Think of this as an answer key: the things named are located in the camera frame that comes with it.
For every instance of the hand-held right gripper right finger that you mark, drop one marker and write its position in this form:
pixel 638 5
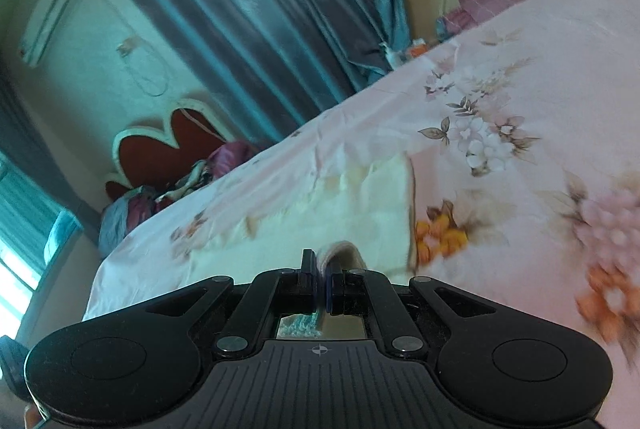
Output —
pixel 334 291

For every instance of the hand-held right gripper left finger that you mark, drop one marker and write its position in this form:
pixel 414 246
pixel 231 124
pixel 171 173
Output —
pixel 307 281

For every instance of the white knit sweater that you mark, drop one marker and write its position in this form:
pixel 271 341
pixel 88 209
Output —
pixel 325 209

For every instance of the pile of magenta clothes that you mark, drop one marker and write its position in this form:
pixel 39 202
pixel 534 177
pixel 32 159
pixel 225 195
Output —
pixel 210 169

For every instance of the red heart-shaped headboard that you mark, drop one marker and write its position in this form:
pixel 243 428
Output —
pixel 190 129

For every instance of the blue pillow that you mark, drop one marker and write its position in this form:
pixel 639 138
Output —
pixel 117 219

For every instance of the white pump bottle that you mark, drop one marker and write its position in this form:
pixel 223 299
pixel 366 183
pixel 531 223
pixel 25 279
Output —
pixel 392 56

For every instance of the pink floral bed sheet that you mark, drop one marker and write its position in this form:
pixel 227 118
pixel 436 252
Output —
pixel 500 109

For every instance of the window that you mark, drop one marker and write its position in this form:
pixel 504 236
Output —
pixel 25 249

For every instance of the white air conditioner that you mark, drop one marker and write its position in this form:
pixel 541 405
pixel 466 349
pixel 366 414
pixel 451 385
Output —
pixel 52 16

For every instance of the white wall socket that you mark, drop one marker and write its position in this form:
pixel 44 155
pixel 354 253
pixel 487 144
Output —
pixel 129 46

